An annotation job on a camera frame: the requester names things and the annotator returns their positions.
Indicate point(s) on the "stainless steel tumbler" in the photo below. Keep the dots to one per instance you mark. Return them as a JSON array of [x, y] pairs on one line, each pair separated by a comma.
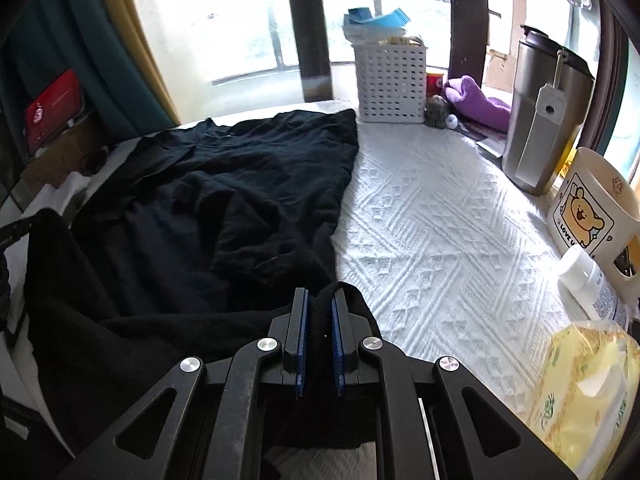
[[525, 110]]

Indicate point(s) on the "small grey figurine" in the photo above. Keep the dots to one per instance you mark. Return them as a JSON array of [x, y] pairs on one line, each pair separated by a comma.
[[437, 112]]

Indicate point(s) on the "flat cardboard piece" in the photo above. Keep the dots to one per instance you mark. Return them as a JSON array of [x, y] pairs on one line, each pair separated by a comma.
[[497, 72]]

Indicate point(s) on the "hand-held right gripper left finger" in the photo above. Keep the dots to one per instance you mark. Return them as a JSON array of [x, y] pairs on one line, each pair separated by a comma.
[[301, 350]]

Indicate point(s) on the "white hang tag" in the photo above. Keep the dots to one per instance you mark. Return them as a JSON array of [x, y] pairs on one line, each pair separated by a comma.
[[540, 130]]

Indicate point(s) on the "dark door frame post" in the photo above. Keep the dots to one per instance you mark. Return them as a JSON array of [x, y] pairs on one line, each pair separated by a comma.
[[470, 20], [307, 35]]

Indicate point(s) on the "black garment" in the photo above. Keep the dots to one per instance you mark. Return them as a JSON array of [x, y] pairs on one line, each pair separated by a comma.
[[200, 210]]

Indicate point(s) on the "brown cardboard box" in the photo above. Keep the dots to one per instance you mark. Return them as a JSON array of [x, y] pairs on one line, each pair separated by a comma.
[[60, 152]]

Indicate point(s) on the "purple cloth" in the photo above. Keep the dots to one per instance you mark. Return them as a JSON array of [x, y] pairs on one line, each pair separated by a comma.
[[475, 102]]

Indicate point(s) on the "red can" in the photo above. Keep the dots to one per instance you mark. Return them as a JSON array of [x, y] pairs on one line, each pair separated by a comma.
[[435, 82]]

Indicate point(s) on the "yellow curtain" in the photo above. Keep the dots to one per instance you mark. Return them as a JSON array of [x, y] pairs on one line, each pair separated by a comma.
[[150, 75]]

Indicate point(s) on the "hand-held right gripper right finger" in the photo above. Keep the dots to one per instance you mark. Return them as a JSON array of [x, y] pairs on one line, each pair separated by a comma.
[[337, 350]]

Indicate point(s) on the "teal curtain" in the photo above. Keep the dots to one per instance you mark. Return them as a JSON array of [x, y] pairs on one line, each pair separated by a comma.
[[100, 60]]

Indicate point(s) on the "small white bottle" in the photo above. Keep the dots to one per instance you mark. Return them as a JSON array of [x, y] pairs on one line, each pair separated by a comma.
[[580, 270]]

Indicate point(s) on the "tablet with red screen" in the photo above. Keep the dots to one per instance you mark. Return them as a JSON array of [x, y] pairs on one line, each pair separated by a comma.
[[50, 110]]

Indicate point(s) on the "yellow wet wipes pack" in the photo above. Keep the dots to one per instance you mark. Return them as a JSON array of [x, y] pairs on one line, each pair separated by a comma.
[[575, 385]]

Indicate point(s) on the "cream mug with bear print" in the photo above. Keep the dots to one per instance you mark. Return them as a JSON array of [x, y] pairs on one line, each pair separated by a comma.
[[585, 210]]

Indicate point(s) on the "stack of papers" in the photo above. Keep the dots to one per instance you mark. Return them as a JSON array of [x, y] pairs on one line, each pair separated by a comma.
[[492, 146]]

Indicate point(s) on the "blue plastic packaging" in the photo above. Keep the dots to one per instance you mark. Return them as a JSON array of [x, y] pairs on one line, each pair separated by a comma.
[[380, 19]]

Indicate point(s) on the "small white ball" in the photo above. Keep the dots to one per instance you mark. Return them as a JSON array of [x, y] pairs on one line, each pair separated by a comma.
[[453, 120]]

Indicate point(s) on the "white perforated plastic basket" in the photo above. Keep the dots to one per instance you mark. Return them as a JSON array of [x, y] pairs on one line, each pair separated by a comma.
[[390, 85]]

